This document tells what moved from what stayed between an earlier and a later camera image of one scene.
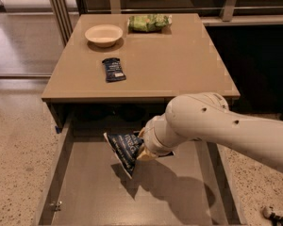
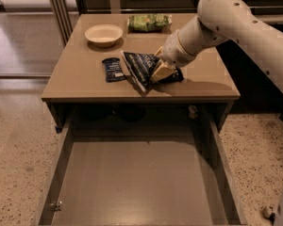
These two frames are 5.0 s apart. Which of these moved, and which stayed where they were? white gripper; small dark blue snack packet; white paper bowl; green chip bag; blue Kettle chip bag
Moved: white gripper; blue Kettle chip bag
Stayed: small dark blue snack packet; green chip bag; white paper bowl
